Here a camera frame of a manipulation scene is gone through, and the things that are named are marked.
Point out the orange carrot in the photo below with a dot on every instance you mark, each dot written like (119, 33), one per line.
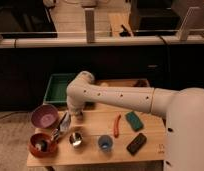
(116, 126)

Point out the small metal cup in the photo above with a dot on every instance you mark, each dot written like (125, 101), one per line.
(75, 139)

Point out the blue grey towel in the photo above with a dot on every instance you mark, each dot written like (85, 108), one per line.
(64, 123)

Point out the purple bowl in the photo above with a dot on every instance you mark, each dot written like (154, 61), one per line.
(44, 116)

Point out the black handled scoop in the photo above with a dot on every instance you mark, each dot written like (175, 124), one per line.
(61, 135)

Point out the white horizontal rail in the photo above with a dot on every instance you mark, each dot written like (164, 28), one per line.
(99, 41)

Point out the black rectangular block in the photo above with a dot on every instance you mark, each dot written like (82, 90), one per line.
(135, 145)

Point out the black object on shelf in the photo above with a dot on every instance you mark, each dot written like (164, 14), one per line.
(124, 32)

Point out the green plastic tray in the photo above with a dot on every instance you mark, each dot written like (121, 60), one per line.
(56, 89)

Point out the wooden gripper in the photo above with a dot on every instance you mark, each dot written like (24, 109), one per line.
(78, 115)

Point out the blue plastic cup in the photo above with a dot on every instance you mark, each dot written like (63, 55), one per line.
(105, 143)

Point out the red orange bowl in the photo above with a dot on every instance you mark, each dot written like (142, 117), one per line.
(34, 138)

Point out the dark grape bunch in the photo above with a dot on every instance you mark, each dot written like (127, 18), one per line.
(140, 83)

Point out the teal sponge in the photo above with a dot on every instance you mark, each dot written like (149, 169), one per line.
(134, 121)

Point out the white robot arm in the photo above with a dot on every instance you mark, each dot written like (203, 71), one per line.
(183, 111)

